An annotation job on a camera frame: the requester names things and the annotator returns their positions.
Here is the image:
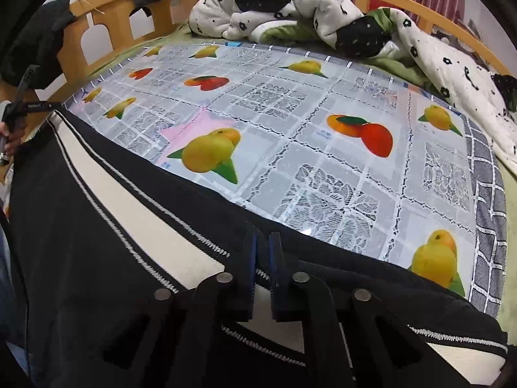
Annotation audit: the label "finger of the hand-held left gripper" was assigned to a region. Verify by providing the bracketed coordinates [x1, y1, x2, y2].
[18, 102, 56, 113]
[15, 65, 41, 104]

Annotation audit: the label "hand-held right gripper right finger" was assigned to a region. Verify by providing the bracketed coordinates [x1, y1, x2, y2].
[269, 232, 481, 388]

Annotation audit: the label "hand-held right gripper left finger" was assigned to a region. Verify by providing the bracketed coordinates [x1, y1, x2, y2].
[52, 231, 260, 388]

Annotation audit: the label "black pants with white stripe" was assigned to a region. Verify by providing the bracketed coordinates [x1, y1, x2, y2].
[6, 109, 510, 388]

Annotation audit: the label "person's left hand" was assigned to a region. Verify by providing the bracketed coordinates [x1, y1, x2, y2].
[0, 123, 23, 156]

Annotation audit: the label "black garment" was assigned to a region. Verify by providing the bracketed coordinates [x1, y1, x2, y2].
[0, 0, 78, 90]

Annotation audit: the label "fruit printed plastic tablecloth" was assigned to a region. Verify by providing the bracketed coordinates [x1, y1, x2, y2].
[65, 40, 508, 320]

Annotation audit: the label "white quilt with black flowers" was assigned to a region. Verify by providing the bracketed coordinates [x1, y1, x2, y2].
[189, 0, 517, 170]

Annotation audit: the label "wooden bed frame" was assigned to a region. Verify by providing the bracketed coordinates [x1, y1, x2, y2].
[0, 0, 510, 182]

